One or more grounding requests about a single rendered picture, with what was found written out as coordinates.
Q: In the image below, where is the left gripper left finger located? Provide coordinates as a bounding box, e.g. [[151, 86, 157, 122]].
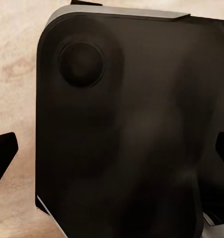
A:
[[0, 132, 18, 180]]

